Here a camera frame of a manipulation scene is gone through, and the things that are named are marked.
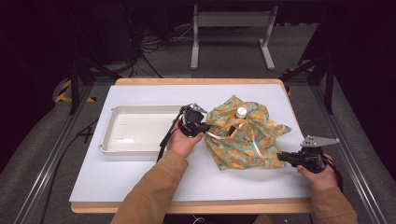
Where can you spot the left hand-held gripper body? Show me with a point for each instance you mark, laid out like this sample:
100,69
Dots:
193,119

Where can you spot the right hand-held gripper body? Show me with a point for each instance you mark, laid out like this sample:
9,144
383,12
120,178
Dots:
311,157

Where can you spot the orange-print cloth bag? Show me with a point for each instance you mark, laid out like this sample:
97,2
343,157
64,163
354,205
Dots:
239,146

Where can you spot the person's right hand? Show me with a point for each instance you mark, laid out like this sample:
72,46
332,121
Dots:
322,179

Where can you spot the person's left hand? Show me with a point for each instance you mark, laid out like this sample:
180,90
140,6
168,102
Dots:
182,143

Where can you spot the white bottle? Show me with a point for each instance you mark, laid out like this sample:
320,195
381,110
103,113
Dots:
241,112

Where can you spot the white plastic tray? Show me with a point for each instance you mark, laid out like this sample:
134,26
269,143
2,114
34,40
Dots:
140,130

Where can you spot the black metal stand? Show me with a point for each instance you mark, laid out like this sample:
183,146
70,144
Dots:
74,84
328,84

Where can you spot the wooden table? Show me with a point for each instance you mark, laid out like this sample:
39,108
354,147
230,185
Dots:
202,206

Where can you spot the white table mat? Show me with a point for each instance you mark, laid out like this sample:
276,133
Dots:
124,180

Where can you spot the black box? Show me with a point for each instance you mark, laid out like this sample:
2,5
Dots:
112,34

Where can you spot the yellow black floor tape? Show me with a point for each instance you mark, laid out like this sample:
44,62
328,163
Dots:
63,98

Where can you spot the aluminium rail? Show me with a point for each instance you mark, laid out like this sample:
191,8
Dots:
53,158
351,158

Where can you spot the grey metal table frame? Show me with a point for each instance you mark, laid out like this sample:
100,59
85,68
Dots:
232,19

